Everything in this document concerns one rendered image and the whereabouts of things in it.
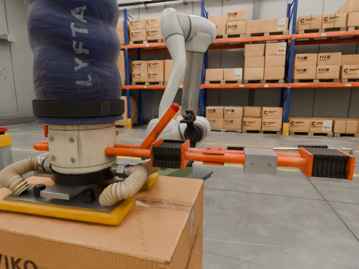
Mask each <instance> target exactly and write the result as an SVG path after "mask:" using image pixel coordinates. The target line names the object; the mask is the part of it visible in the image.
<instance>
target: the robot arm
mask: <svg viewBox="0 0 359 269"><path fill-rule="evenodd" d="M160 28H161V33H162V37H163V39H164V42H165V44H166V47H167V49H168V50H169V53H170V55H171V57H172V59H173V70H172V73H171V75H170V78H169V81H168V83H167V86H166V89H165V91H164V94H163V96H162V99H161V103H160V106H159V118H156V119H153V120H151V121H150V123H149V124H148V126H147V129H146V135H145V139H146V138H147V137H148V135H149V134H150V133H151V131H152V130H153V129H154V127H155V126H156V125H157V123H158V122H159V121H160V120H161V118H162V117H163V116H164V114H165V113H166V111H167V110H168V109H169V107H170V106H171V104H172V102H173V100H174V98H175V95H176V92H177V90H178V88H179V85H180V83H181V81H182V78H183V76H184V83H183V95H182V107H181V114H180V115H179V116H178V117H177V119H176V120H174V119H171V121H170V122H169V123H168V124H167V126H166V127H165V128H164V130H163V131H162V132H161V133H160V135H159V136H158V138H157V139H156V140H158V139H160V138H162V139H163V140H164V139H174V140H187V139H189V140H190V148H195V147H196V146H197V145H199V144H201V143H202V142H203V141H204V140H205V138H206V137H207V136H208V135H209V133H210V123H209V121H208V120H207V119H206V118H204V117H202V116H197V110H198V101H199V91H200V82H201V72H202V63H203V57H204V52H206V51H207V48H208V46H209V45H210V44H212V43H213V42H214V41H215V39H216V35H217V29H216V26H215V25H214V24H213V23H212V22H211V21H210V20H208V19H206V18H203V17H199V16H196V15H186V14H182V13H178V12H177V11H176V10H175V9H174V8H171V7H170V8H166V9H164V10H163V12H162V15H161V18H160ZM185 51H186V53H185ZM156 140H155V141H156Z"/></svg>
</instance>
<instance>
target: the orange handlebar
mask: <svg viewBox="0 0 359 269"><path fill-rule="evenodd" d="M114 146H117V147H106V148H105V151H104V152H105V154H106V155H114V156H130V157H146V158H151V157H150V148H149V149H139V147H140V146H141V145H127V144H115V145H114ZM121 147H133V148H121ZM134 147H135V148H134ZM136 147H137V148H136ZM33 148H34V149H35V150H37V151H49V144H48V140H44V141H39V142H36V143H35V144H34V145H33ZM275 153H276V154H277V156H278V160H277V162H276V163H277V166H278V167H293V168H306V165H307V161H306V158H301V155H300V154H298V153H279V152H275ZM185 160H187V161H203V164H212V165H224V163H236V164H244V163H245V161H246V160H245V155H244V151H238V150H227V149H225V147H209V146H206V147H205V148H188V152H187V151H186V152H185Z"/></svg>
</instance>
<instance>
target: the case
mask: <svg viewBox="0 0 359 269"><path fill-rule="evenodd" d="M25 181H27V183H30V185H31V187H33V186H34V185H37V184H45V185H46V188H48V187H50V186H52V185H54V184H56V183H55V182H54V181H53V180H51V178H45V177H34V176H32V177H29V178H27V179H25ZM131 198H135V199H136V204H135V206H134V207H133V208H132V209H131V210H130V211H129V212H128V214H127V215H126V216H125V217H124V218H123V219H122V220H121V222H120V223H119V224H118V225H109V224H101V223H93V222H88V221H81V220H73V219H66V218H58V217H50V216H43V215H36V214H31V213H23V212H16V211H8V210H1V209H0V269H202V244H203V216H204V180H203V179H191V178H180V177H169V176H159V178H158V179H157V181H156V182H155V183H154V184H153V185H152V186H151V187H150V189H140V190H139V191H138V192H137V193H136V194H134V195H133V196H132V197H131Z"/></svg>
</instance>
